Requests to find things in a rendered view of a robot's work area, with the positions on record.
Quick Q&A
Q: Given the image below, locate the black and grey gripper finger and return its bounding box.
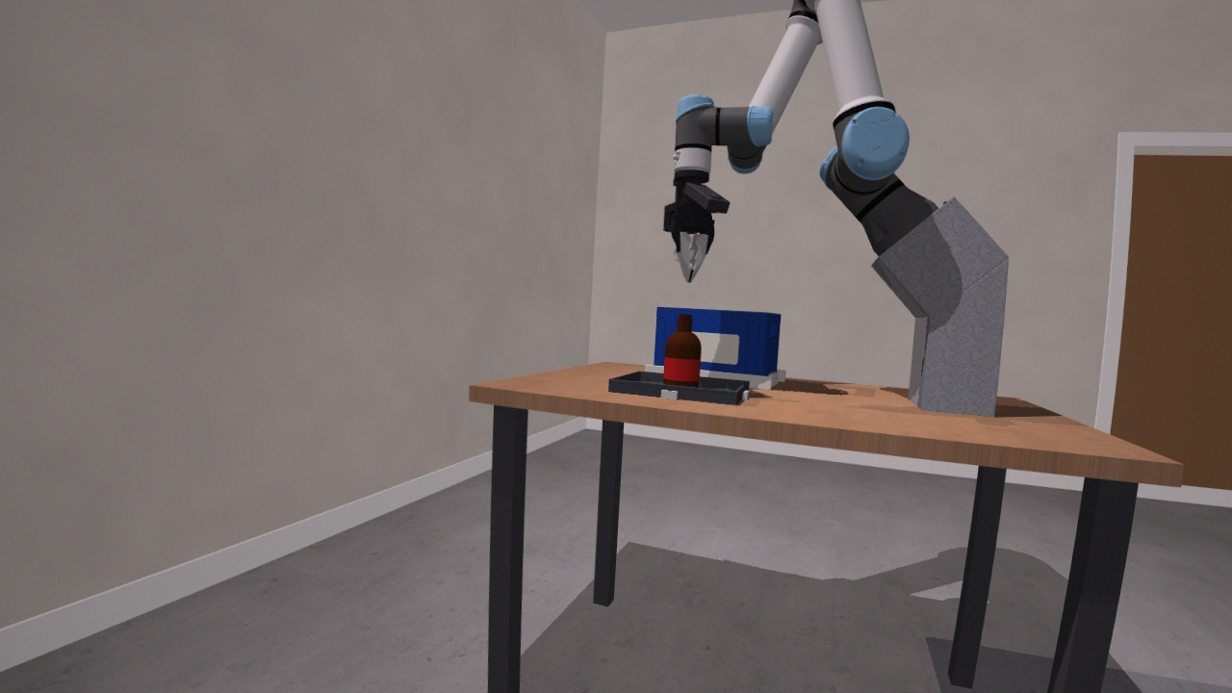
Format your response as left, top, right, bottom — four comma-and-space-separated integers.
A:
671, 216, 692, 284
689, 219, 715, 284

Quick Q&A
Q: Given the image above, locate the blue plastic crate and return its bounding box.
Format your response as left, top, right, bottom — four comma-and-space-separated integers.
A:
654, 307, 780, 376

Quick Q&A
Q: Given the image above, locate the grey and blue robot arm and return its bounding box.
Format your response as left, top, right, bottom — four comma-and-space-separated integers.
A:
673, 0, 938, 256

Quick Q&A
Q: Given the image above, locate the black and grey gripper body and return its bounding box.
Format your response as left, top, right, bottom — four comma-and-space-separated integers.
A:
663, 169, 712, 234

